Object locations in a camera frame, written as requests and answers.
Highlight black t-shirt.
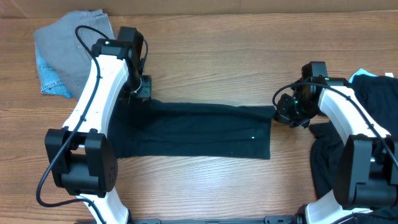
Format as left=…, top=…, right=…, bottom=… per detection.
left=108, top=100, right=275, bottom=159

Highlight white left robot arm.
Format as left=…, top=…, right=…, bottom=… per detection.
left=44, top=37, right=150, bottom=223

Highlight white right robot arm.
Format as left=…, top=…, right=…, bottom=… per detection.
left=272, top=77, right=397, bottom=223

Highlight pile of dark clothes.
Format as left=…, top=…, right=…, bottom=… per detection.
left=308, top=73, right=398, bottom=224

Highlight light blue garment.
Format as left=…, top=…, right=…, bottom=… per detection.
left=348, top=68, right=376, bottom=83

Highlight folded blue jeans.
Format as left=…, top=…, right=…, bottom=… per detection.
left=35, top=45, right=72, bottom=99

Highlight folded grey trousers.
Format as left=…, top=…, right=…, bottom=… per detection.
left=34, top=9, right=114, bottom=99

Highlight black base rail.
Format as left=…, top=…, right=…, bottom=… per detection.
left=127, top=215, right=305, bottom=224

